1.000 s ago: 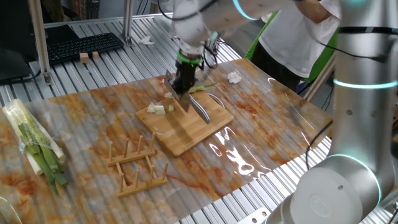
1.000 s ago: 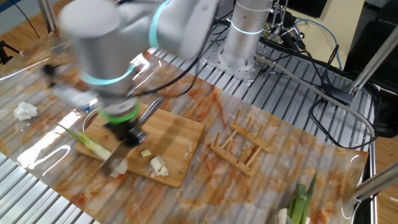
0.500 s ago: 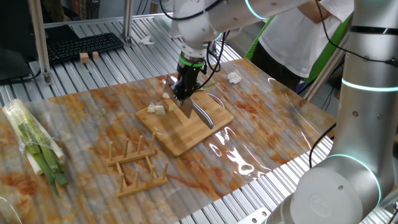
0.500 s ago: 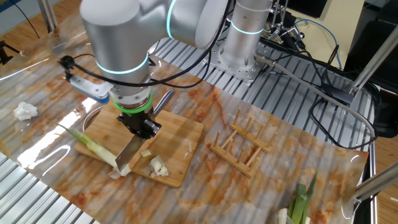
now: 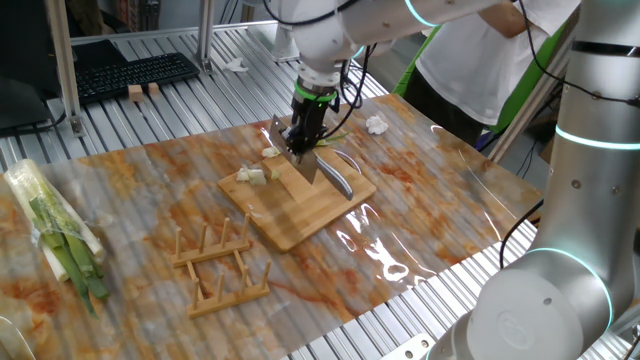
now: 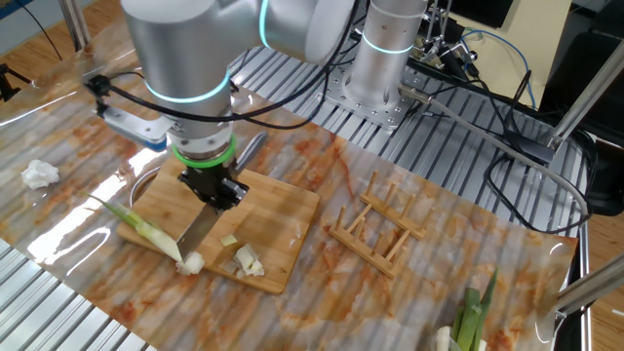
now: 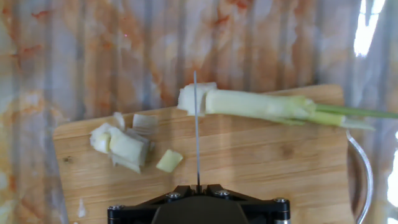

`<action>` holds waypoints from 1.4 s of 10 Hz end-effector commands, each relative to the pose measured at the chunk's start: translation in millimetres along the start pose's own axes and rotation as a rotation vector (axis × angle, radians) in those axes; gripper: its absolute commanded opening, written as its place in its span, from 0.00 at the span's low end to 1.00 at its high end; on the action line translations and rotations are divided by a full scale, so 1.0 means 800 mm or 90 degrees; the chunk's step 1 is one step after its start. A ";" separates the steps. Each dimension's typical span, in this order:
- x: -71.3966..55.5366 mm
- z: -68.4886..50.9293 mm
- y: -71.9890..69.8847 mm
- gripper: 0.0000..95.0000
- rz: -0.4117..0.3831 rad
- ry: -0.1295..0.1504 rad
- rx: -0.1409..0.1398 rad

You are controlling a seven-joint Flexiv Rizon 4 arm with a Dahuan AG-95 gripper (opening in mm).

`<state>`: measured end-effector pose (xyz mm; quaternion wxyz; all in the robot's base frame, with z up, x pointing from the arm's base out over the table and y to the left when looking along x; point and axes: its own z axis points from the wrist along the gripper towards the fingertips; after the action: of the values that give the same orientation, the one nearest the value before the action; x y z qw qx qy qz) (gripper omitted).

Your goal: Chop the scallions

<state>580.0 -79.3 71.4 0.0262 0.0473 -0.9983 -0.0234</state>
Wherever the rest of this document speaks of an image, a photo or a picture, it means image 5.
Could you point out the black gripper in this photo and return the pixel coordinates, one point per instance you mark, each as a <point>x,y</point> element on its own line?
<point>307,116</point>

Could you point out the steel kitchen knife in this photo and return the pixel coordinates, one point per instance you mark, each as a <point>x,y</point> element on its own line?
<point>310,170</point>

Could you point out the long scallion stalk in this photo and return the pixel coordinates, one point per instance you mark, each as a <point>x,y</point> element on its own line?
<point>270,151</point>

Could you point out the person right forearm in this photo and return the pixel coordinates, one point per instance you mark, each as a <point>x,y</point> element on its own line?
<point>505,20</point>

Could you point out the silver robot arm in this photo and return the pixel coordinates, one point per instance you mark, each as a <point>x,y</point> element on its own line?
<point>590,200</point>

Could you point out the small yellowish scallion piece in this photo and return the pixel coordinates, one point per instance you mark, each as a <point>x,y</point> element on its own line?
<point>275,174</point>

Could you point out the cut white scallion chunk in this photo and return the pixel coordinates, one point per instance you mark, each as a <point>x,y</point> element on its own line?
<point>252,176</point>

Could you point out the translucent scallion skin piece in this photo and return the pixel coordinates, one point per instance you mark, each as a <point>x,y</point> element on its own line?
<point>246,168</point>

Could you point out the white crumpled tissue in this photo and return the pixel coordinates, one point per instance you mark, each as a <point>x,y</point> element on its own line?
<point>376,125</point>

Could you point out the wooden cutting board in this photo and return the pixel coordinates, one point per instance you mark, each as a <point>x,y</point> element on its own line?
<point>300,215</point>

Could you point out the white device base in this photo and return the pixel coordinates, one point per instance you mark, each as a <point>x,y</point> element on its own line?
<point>280,50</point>

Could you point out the white crumpled paper scrap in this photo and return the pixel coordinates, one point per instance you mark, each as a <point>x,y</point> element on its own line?
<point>235,65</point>

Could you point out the wooden dish rack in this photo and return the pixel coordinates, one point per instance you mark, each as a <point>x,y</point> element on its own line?
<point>220,248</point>

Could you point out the small wooden block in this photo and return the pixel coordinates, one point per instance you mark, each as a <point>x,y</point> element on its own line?
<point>153,88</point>
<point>135,93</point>

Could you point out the orange marble pattern mat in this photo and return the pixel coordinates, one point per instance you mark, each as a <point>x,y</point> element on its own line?
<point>150,190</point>

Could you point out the person in white shirt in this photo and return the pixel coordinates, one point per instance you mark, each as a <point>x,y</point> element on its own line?
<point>475,75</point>

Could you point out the black computer keyboard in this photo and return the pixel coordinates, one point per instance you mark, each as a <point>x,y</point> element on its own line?
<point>130,75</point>

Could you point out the green fabric sheet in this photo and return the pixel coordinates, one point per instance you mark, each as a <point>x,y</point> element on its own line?
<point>525,85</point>

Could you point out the black flat pad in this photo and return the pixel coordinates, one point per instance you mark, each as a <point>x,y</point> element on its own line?
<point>97,52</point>

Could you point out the brown cardboard box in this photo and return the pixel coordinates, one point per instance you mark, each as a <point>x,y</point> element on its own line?
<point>546,152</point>

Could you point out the plastic wrapped scallion bundle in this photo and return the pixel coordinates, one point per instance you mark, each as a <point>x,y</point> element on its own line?
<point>55,215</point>

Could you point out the black computer monitor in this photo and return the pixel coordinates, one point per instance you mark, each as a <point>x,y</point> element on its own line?
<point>25,50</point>

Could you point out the aluminium frame post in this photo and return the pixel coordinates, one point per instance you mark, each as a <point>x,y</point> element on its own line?
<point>65,60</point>
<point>525,115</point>
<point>205,35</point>

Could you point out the white perforated bracket plate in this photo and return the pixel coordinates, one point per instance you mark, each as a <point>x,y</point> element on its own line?
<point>412,347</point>

